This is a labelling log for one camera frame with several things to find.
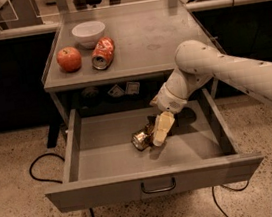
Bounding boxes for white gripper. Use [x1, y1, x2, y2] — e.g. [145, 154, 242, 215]
[149, 82, 188, 147]

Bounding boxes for crushed orange gold can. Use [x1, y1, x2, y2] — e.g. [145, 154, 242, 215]
[131, 115, 156, 151]

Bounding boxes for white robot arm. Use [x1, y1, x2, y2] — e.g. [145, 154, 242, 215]
[150, 40, 272, 146]

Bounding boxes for grey open drawer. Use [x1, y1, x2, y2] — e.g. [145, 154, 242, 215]
[45, 90, 263, 213]

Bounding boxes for grey counter cabinet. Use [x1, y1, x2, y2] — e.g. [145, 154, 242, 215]
[44, 0, 214, 121]

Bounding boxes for red soda can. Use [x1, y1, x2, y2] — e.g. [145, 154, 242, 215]
[91, 36, 115, 70]

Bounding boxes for white sticker label right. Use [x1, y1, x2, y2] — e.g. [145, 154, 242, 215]
[125, 81, 140, 95]

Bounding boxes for red apple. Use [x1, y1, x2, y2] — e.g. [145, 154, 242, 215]
[56, 47, 82, 72]

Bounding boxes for white bowl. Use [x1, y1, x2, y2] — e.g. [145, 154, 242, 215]
[71, 21, 106, 49]

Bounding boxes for black drawer handle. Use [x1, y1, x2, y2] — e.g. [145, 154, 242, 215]
[140, 178, 176, 195]

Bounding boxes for black floor cable right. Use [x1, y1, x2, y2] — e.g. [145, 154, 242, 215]
[210, 178, 255, 217]

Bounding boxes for black floor cable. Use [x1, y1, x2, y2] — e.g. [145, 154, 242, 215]
[27, 147, 97, 217]
[210, 178, 255, 217]

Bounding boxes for black floor cable left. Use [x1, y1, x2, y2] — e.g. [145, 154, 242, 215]
[27, 147, 97, 217]

